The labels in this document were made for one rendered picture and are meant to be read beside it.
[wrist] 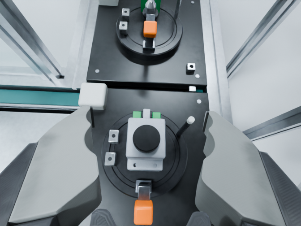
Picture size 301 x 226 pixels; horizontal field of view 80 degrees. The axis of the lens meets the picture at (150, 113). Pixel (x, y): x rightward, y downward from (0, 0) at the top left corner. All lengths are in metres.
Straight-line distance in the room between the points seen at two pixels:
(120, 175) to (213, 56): 0.32
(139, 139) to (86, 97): 0.17
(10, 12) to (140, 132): 0.23
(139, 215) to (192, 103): 0.22
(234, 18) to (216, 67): 0.29
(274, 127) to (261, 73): 0.30
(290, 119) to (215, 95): 0.14
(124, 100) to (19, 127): 0.23
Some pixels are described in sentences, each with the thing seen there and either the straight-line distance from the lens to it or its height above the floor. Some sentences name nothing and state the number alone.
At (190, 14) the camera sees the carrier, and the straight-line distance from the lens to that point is 0.49.
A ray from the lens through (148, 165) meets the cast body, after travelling 0.23.
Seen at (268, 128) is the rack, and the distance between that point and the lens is 0.34.
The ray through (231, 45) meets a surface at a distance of 0.62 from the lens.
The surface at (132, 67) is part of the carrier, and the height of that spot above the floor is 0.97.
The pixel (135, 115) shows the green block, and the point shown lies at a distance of 0.26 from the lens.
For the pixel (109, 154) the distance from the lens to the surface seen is 0.29.
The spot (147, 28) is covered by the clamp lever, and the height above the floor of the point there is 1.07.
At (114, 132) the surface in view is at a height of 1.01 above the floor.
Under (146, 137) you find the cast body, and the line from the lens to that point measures 0.19.
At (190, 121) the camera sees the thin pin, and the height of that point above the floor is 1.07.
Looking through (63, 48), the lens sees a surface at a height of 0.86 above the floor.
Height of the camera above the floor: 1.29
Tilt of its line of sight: 71 degrees down
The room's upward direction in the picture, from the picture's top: 8 degrees clockwise
